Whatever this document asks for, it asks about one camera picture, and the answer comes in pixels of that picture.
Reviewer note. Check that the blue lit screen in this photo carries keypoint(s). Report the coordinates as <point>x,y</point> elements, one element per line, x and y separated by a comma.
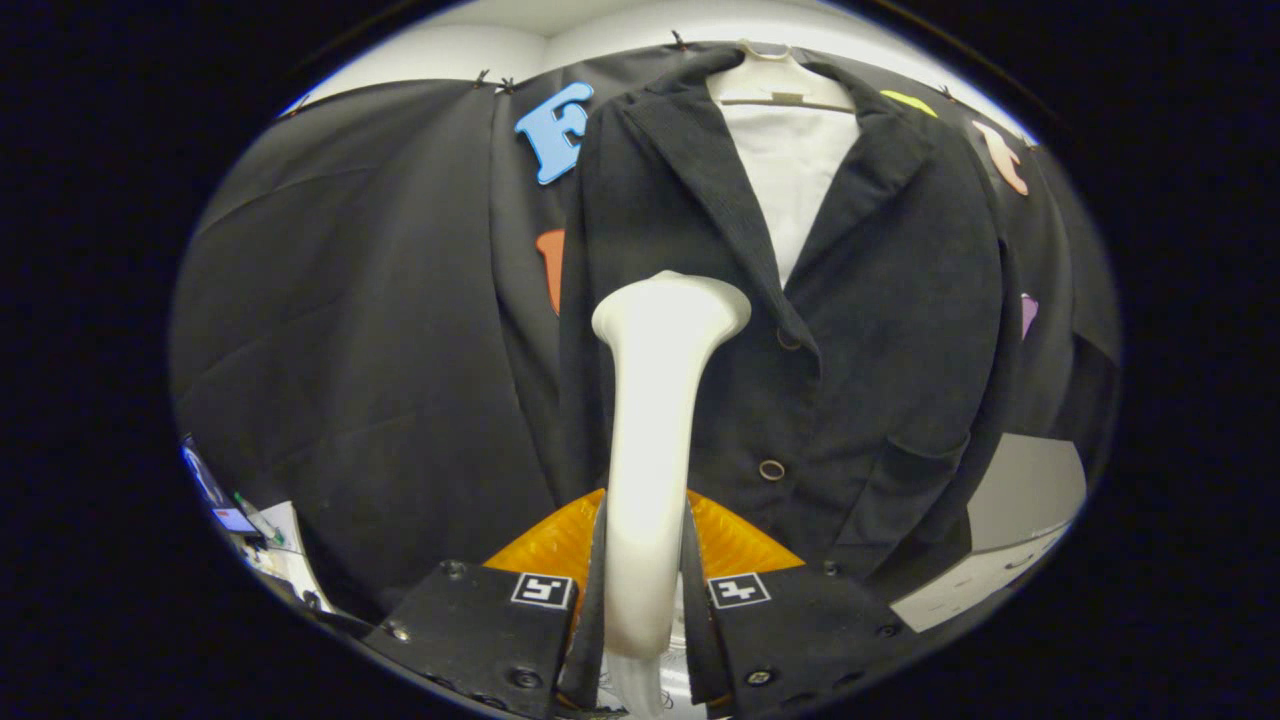
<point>212,492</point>

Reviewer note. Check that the white paper sheet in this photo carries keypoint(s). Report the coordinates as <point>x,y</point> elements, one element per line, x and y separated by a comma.
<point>288,550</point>

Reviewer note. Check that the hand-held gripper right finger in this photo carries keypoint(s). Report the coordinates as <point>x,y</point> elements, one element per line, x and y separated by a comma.
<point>800,625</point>

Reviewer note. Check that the black suit jacket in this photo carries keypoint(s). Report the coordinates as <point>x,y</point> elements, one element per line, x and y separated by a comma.
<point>900,300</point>

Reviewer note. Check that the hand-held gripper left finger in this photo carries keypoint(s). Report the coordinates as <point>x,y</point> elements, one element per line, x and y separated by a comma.
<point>470,630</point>

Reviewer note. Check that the black backdrop cloth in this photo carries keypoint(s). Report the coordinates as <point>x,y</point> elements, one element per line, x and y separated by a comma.
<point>350,300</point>

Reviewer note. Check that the white mannequin torso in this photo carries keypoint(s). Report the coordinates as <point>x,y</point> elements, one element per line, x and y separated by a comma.
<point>790,180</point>

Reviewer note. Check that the white garment steamer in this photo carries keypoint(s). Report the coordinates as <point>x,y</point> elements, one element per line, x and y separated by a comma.
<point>650,450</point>

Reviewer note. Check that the grey cabinet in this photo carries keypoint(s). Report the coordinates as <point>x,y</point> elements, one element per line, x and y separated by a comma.
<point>1030,480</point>

